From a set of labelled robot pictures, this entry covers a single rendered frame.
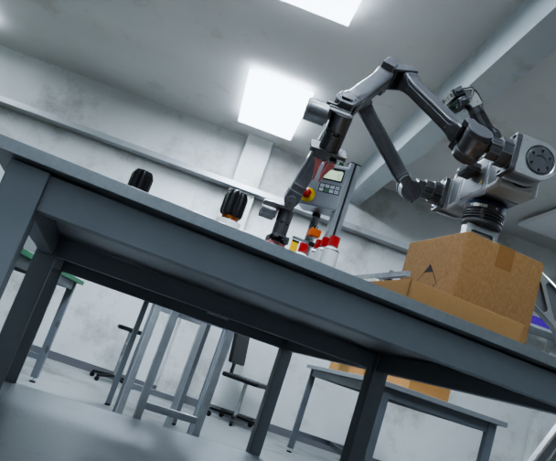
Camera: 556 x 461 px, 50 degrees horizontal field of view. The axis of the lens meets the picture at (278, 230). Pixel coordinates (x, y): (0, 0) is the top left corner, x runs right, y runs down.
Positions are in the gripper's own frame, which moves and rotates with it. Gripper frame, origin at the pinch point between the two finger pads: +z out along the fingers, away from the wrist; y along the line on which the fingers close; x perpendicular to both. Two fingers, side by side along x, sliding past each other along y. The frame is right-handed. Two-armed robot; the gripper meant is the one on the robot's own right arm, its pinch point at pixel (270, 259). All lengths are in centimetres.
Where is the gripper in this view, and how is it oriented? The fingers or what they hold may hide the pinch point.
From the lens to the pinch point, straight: 224.5
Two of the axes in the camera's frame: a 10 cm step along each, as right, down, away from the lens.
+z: -3.1, 9.2, -2.3
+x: 9.0, 3.6, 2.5
